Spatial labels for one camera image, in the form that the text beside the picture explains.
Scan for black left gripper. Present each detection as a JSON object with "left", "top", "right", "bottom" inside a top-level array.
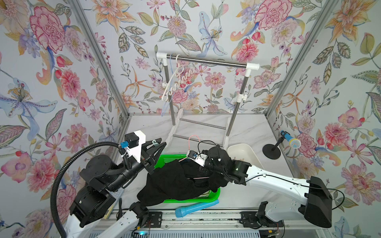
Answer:
[{"left": 107, "top": 139, "right": 168, "bottom": 193}]

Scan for pink hanger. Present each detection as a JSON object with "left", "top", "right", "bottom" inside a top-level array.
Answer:
[{"left": 178, "top": 134, "right": 210, "bottom": 180}]

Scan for black shorts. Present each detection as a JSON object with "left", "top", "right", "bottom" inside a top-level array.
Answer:
[{"left": 137, "top": 159, "right": 228, "bottom": 206}]

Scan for white hanger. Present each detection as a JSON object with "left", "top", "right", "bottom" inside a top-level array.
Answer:
[{"left": 161, "top": 54, "right": 195, "bottom": 102}]

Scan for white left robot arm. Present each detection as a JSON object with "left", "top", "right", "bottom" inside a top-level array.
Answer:
[{"left": 50, "top": 132, "right": 167, "bottom": 238}]

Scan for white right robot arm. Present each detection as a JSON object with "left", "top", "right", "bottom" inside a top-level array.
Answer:
[{"left": 201, "top": 146, "right": 335, "bottom": 228}]

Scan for green plastic basket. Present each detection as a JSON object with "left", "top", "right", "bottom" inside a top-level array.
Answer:
[{"left": 155, "top": 154, "right": 221, "bottom": 204}]

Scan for white tray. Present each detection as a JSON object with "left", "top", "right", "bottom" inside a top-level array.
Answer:
[{"left": 227, "top": 143, "right": 264, "bottom": 169}]

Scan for blue toy microphone on stand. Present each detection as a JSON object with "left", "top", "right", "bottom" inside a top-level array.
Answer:
[{"left": 261, "top": 130, "right": 302, "bottom": 160}]

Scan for teal flashlight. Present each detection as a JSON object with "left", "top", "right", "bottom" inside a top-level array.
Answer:
[{"left": 175, "top": 199, "right": 219, "bottom": 218}]

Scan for steel clothes rack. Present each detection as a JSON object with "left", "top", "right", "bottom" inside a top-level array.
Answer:
[{"left": 166, "top": 54, "right": 260, "bottom": 149}]

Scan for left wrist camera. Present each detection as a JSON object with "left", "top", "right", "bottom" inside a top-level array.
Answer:
[{"left": 120, "top": 131, "right": 146, "bottom": 163}]

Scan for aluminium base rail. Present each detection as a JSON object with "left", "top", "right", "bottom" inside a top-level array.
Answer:
[{"left": 72, "top": 209, "right": 328, "bottom": 238}]

